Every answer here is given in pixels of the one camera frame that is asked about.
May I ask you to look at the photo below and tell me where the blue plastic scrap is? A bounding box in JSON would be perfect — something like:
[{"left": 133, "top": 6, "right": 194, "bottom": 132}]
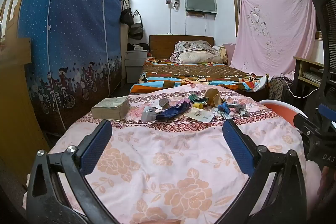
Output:
[{"left": 217, "top": 103, "right": 231, "bottom": 115}]

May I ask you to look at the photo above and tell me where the black and white tote bag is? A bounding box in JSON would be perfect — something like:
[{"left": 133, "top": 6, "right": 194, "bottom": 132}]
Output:
[{"left": 129, "top": 10, "right": 144, "bottom": 40}]

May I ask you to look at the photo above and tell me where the pink hanging sheet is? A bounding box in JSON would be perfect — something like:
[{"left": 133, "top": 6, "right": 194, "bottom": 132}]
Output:
[{"left": 230, "top": 0, "right": 319, "bottom": 77}]

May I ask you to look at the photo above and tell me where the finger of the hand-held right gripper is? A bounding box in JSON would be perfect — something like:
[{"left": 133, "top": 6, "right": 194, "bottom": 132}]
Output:
[
  {"left": 293, "top": 113, "right": 324, "bottom": 141},
  {"left": 318, "top": 104, "right": 336, "bottom": 133}
]

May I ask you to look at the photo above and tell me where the beige tissue pack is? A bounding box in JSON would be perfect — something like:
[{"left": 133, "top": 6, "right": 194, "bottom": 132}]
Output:
[{"left": 91, "top": 96, "right": 130, "bottom": 120}]

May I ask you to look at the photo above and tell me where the green packet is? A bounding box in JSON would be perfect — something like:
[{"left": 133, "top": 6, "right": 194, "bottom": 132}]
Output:
[{"left": 188, "top": 93, "right": 208, "bottom": 104}]

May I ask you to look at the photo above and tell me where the blue dotted wardrobe cover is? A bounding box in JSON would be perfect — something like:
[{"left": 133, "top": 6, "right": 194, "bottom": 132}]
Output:
[{"left": 17, "top": 0, "right": 124, "bottom": 135}]

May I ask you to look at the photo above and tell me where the white tube box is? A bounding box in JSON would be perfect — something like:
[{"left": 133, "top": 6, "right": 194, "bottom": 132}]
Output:
[{"left": 227, "top": 102, "right": 247, "bottom": 110}]

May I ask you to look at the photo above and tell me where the person's left hand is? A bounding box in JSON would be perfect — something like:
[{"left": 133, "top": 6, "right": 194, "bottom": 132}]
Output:
[{"left": 142, "top": 219, "right": 182, "bottom": 224}]

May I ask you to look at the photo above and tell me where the white drawer cabinet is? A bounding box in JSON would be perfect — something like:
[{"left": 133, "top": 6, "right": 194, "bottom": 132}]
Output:
[{"left": 125, "top": 50, "right": 147, "bottom": 83}]

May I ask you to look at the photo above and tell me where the yellowish cloth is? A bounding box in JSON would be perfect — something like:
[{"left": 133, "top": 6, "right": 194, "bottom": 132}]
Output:
[{"left": 213, "top": 45, "right": 229, "bottom": 63}]

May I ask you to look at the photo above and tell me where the colourful cartoon blanket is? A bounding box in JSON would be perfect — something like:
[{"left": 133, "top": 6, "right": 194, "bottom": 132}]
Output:
[{"left": 130, "top": 56, "right": 269, "bottom": 94}]

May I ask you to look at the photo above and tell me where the stack of papers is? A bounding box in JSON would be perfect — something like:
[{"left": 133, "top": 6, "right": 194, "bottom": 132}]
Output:
[{"left": 302, "top": 70, "right": 322, "bottom": 84}]

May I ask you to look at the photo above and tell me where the brown paper bag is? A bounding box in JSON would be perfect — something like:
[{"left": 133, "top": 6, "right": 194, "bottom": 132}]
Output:
[{"left": 204, "top": 88, "right": 223, "bottom": 107}]

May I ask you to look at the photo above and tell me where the white cable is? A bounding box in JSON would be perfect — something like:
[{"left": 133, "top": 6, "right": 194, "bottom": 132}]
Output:
[{"left": 280, "top": 74, "right": 319, "bottom": 98}]

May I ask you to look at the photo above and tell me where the orange basin with white rim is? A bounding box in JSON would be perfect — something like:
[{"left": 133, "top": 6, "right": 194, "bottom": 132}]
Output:
[{"left": 260, "top": 99, "right": 309, "bottom": 133}]

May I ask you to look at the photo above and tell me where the black mesh office chair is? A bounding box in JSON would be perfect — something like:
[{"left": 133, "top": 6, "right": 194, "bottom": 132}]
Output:
[{"left": 311, "top": 0, "right": 336, "bottom": 135}]

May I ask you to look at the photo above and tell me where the person's right hand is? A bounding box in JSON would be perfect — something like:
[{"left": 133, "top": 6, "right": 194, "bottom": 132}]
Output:
[{"left": 318, "top": 167, "right": 336, "bottom": 210}]

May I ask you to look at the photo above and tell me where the blue snack wrapper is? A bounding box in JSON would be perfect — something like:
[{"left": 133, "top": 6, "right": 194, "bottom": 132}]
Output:
[{"left": 157, "top": 103, "right": 190, "bottom": 119}]

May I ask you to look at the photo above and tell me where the white paper slip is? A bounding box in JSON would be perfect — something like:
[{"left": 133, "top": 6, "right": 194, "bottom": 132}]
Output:
[{"left": 185, "top": 108, "right": 214, "bottom": 123}]

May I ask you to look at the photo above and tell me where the floral pillow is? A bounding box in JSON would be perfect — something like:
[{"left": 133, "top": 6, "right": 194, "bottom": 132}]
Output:
[{"left": 175, "top": 41, "right": 214, "bottom": 54}]

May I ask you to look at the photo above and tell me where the wooden headboard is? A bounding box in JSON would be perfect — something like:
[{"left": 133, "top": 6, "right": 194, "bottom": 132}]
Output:
[{"left": 149, "top": 34, "right": 214, "bottom": 59}]

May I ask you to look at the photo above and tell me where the pink floral blanket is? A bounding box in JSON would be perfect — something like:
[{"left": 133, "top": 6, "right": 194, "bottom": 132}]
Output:
[{"left": 49, "top": 84, "right": 307, "bottom": 224}]

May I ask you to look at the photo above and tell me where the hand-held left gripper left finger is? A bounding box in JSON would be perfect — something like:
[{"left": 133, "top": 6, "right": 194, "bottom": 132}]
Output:
[{"left": 26, "top": 119, "right": 118, "bottom": 224}]

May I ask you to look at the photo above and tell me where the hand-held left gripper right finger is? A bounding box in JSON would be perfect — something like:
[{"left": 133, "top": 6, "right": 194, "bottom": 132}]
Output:
[{"left": 217, "top": 118, "right": 307, "bottom": 224}]

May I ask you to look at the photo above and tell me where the black handbag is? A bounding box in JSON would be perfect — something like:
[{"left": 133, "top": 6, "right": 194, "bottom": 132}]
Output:
[{"left": 120, "top": 0, "right": 134, "bottom": 26}]

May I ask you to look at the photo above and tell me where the television with grey cover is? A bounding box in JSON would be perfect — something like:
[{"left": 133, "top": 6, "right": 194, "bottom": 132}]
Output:
[{"left": 185, "top": 0, "right": 218, "bottom": 17}]

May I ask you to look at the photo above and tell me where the beige pillow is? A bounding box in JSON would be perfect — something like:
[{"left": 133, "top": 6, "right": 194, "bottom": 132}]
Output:
[{"left": 170, "top": 49, "right": 223, "bottom": 65}]

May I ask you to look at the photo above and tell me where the wooden desk shelf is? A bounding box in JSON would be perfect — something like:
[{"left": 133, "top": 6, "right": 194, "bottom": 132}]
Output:
[{"left": 293, "top": 56, "right": 326, "bottom": 88}]

